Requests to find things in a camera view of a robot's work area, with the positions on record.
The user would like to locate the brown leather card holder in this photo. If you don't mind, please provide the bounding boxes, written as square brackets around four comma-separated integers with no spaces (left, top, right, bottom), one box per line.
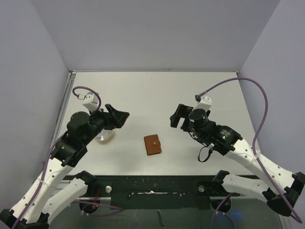
[143,134,162,156]

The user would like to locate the beige card tray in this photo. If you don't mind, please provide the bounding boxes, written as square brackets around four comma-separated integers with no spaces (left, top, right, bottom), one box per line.
[95,130,114,144]

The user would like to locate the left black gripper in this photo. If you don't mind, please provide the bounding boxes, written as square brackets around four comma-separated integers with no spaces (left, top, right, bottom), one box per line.
[82,104,129,145]

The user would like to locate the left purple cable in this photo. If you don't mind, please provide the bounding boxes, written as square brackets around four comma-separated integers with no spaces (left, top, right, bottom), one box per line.
[10,86,124,229]

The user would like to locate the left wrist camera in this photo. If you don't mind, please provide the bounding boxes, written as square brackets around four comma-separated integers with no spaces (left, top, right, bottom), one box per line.
[82,92,99,112]

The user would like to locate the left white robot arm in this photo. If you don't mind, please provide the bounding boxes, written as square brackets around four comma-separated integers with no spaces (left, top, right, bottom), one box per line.
[0,104,130,229]

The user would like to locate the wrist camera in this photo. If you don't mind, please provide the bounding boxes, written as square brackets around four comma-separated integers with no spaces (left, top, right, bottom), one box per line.
[193,95,213,112]
[82,92,99,112]

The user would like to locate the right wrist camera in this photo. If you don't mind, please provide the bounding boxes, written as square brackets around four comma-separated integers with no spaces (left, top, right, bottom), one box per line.
[193,95,213,112]

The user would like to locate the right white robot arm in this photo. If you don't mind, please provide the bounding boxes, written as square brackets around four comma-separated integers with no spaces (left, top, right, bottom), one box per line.
[170,104,305,217]

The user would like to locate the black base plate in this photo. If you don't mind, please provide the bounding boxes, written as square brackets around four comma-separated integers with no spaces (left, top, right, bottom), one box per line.
[81,176,228,210]

